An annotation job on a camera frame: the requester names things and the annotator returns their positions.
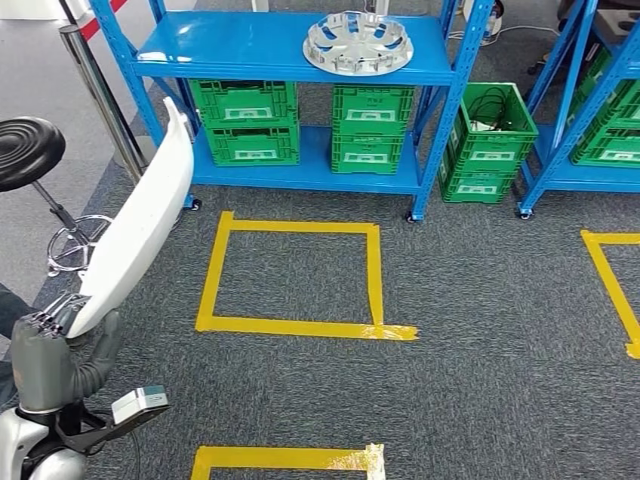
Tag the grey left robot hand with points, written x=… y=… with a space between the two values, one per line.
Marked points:
x=40 y=371

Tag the white curved plastic part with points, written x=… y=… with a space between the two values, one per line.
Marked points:
x=145 y=218

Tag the blue metal shelf rack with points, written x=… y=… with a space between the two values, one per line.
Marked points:
x=555 y=175
x=250 y=46

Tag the black stool with chrome base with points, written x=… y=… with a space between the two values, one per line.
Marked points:
x=25 y=149

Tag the chrome belt stanchion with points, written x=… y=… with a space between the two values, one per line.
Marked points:
x=100 y=99

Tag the yellow floor tape square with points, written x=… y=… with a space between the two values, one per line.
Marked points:
x=607 y=278
x=300 y=328

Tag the red barrier belt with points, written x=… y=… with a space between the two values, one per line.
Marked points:
x=103 y=18

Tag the grey wheel hubcap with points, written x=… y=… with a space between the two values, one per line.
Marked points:
x=358 y=43

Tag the white power adapter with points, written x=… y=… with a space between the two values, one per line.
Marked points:
x=481 y=125

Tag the open green plastic crate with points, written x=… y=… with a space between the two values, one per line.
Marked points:
x=492 y=156

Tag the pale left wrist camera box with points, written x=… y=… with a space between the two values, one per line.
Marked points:
x=135 y=403

